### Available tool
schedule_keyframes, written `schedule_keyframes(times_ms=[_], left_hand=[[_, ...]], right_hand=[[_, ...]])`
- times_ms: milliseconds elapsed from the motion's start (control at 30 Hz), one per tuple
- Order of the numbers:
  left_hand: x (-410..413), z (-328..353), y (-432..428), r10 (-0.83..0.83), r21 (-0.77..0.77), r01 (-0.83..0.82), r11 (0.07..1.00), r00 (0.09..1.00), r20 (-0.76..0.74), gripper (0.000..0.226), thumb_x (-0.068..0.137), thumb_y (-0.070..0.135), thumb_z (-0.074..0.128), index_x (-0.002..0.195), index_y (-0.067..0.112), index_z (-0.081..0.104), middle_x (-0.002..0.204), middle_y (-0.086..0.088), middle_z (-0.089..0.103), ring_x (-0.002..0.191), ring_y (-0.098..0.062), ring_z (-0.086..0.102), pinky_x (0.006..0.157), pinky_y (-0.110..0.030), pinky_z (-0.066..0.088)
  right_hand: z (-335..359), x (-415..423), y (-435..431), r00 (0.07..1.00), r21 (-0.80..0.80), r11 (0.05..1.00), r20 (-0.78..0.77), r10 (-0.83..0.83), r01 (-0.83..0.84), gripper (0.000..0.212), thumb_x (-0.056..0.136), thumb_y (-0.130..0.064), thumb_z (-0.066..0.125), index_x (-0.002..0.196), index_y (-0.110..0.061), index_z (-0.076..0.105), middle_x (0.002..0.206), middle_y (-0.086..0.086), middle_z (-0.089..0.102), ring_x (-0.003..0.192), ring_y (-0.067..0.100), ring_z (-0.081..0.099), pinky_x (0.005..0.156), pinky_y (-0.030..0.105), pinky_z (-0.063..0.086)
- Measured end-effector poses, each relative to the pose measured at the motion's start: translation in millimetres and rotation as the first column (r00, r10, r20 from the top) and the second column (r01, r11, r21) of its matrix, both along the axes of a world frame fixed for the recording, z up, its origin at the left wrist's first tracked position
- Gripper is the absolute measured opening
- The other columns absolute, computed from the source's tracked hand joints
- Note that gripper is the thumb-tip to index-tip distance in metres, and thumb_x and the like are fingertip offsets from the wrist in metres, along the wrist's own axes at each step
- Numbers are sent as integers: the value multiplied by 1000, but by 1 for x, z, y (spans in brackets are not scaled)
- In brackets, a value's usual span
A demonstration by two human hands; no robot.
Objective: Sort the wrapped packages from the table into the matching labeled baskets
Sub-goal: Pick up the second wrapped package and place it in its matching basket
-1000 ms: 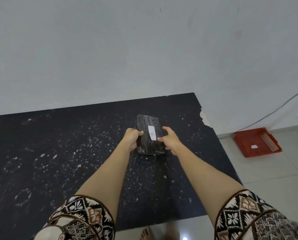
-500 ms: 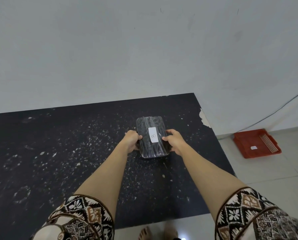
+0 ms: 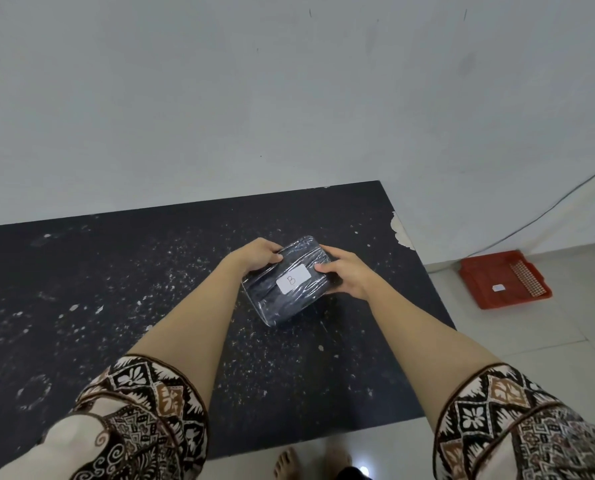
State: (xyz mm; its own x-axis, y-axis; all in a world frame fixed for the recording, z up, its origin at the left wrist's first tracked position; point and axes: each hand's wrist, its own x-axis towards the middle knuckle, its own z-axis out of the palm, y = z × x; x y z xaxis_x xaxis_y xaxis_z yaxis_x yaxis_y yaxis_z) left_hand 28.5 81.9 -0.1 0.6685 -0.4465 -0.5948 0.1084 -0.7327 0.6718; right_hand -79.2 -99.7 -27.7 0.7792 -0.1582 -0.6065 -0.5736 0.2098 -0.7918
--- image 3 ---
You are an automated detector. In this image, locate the person's left hand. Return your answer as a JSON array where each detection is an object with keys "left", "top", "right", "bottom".
[{"left": 229, "top": 238, "right": 284, "bottom": 278}]

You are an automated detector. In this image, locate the person's right hand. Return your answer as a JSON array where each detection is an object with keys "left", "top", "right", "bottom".
[{"left": 314, "top": 245, "right": 376, "bottom": 301}]

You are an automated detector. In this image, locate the black plastic-wrapped packet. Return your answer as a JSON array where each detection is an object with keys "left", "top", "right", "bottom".
[{"left": 241, "top": 236, "right": 343, "bottom": 327}]

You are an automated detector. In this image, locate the person's right forearm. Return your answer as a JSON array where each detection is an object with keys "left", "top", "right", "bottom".
[{"left": 361, "top": 285, "right": 503, "bottom": 430}]

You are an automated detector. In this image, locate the person's left forearm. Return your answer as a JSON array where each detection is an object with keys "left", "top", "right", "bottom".
[{"left": 128, "top": 259, "right": 246, "bottom": 410}]

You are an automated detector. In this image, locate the white label sticker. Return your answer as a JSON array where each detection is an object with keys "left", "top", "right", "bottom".
[{"left": 276, "top": 265, "right": 311, "bottom": 295}]

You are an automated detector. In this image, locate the red plastic tray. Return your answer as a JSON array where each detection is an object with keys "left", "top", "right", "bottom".
[{"left": 459, "top": 250, "right": 553, "bottom": 310}]

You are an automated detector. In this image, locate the person's foot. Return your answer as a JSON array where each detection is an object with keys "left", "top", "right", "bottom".
[{"left": 273, "top": 447, "right": 303, "bottom": 480}]

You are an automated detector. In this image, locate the patterned batik left sleeve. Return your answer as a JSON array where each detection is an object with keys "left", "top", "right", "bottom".
[{"left": 0, "top": 355, "right": 210, "bottom": 480}]

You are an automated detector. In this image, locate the patterned batik sleeve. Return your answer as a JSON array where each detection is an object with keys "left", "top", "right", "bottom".
[
  {"left": 0, "top": 355, "right": 210, "bottom": 480},
  {"left": 432, "top": 363, "right": 595, "bottom": 480}
]

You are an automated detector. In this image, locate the patterned batik right sleeve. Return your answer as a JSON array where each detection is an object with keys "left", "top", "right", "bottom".
[{"left": 432, "top": 363, "right": 595, "bottom": 480}]

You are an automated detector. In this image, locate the grey cable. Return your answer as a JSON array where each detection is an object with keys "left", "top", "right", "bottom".
[{"left": 470, "top": 160, "right": 595, "bottom": 256}]

